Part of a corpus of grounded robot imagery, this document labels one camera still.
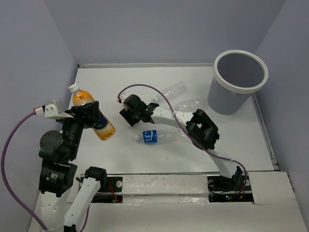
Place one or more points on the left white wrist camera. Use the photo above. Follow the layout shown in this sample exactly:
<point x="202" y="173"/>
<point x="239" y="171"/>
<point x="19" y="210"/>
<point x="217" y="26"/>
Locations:
<point x="53" y="110"/>

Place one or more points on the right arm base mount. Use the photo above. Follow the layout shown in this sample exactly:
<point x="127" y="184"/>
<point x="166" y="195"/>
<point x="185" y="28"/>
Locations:
<point x="222" y="190"/>

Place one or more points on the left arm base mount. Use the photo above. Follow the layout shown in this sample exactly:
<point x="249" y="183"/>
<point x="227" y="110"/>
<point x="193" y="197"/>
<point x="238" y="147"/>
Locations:
<point x="111" y="192"/>

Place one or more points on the clear bottle near bin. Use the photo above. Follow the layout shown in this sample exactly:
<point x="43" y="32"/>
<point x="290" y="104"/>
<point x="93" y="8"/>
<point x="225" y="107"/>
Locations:
<point x="191" y="105"/>

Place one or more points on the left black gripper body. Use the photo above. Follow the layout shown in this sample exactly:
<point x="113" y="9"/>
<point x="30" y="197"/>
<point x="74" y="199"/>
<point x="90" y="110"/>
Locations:
<point x="75" y="128"/>

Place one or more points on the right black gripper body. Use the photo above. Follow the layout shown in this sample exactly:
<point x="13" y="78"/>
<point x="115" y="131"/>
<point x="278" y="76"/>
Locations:
<point x="134" y="112"/>

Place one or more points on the blue label clear bottle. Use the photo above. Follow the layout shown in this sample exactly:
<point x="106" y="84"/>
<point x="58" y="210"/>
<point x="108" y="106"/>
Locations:
<point x="152" y="137"/>

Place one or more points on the orange juice bottle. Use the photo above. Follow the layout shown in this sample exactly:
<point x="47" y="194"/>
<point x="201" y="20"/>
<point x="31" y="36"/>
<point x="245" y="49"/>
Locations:
<point x="104" y="130"/>

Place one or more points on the crushed clear bottle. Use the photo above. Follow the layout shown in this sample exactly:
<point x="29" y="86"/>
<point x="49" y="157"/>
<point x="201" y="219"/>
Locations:
<point x="180" y="136"/>

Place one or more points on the white foam front panel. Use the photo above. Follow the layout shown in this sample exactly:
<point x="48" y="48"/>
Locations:
<point x="165" y="184"/>

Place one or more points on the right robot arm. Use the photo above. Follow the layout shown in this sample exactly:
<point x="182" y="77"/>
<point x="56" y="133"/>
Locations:
<point x="201" y="130"/>

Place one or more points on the clear bottle far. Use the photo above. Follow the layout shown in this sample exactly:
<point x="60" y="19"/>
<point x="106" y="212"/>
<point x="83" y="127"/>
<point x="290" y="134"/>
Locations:
<point x="171" y="92"/>

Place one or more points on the grey round bin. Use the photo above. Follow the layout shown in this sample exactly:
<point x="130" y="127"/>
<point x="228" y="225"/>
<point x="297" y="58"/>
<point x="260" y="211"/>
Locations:
<point x="237" y="75"/>

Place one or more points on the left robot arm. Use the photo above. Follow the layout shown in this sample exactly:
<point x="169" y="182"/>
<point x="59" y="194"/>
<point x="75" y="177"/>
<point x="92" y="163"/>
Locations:
<point x="58" y="149"/>

